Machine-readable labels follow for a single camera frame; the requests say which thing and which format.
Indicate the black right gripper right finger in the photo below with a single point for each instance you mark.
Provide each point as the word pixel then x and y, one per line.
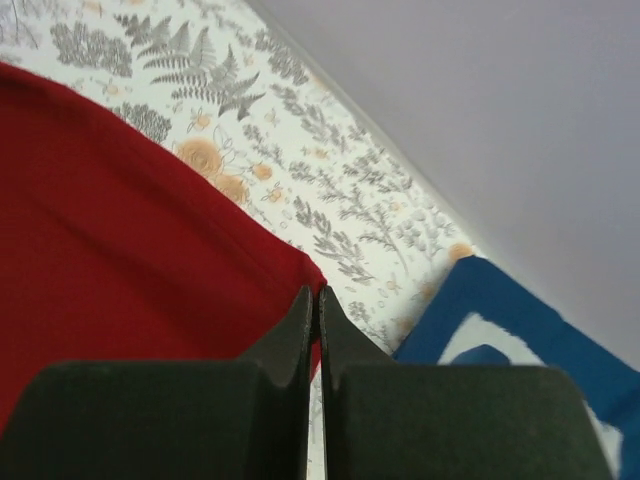
pixel 385 420

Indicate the dark red t-shirt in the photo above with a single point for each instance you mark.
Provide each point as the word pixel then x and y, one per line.
pixel 114 249

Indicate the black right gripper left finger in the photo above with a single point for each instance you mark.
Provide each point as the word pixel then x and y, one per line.
pixel 245 418

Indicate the blue folded printed t-shirt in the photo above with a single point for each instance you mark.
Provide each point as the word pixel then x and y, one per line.
pixel 481 316

